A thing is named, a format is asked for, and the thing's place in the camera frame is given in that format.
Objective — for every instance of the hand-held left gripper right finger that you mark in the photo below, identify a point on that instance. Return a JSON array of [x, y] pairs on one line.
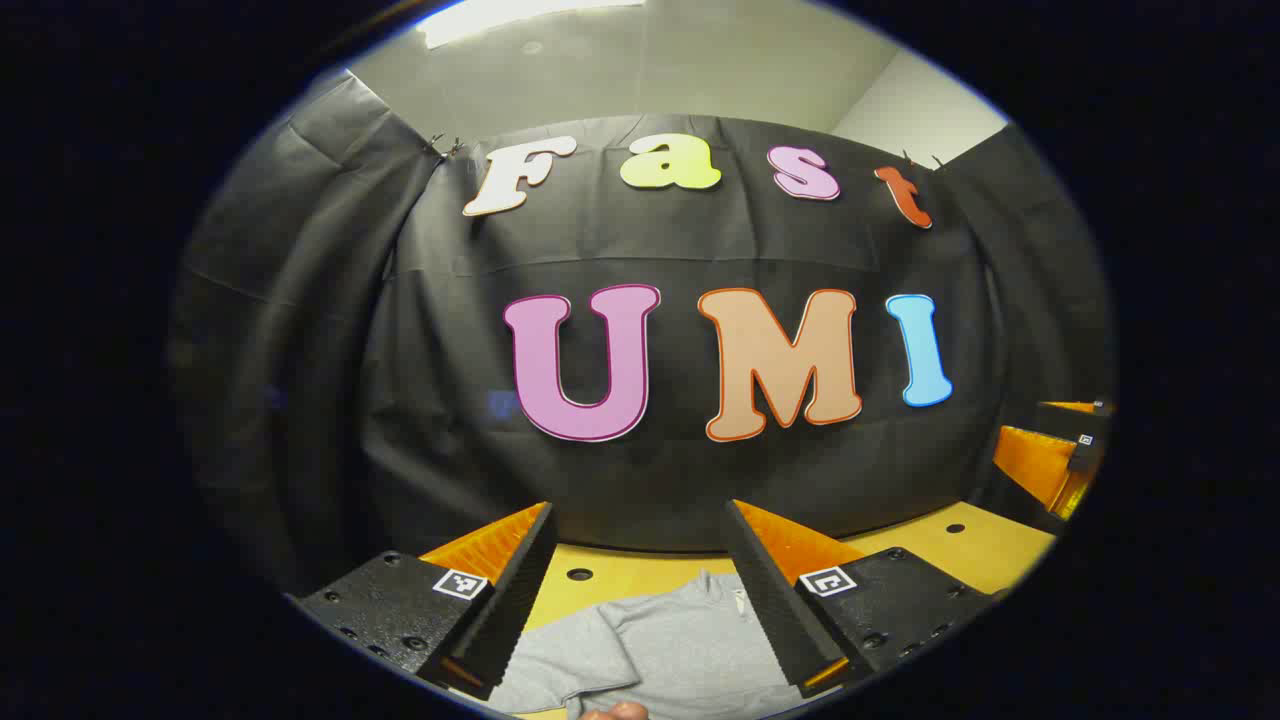
[[775, 610]]

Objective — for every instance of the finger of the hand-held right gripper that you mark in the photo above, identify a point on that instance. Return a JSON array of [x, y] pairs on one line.
[[1070, 415], [1035, 465]]

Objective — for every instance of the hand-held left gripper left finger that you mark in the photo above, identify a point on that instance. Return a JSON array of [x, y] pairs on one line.
[[515, 600]]

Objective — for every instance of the grey zip-neck sweatshirt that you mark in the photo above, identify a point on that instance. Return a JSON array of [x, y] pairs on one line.
[[680, 650]]

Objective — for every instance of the black backdrop cloth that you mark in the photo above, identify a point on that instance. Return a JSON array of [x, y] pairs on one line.
[[450, 400]]

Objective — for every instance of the small black cloth clip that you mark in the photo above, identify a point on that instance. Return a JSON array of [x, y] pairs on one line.
[[920, 160], [445, 147]]

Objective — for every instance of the ceiling light panel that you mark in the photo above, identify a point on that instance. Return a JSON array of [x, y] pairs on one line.
[[500, 18]]

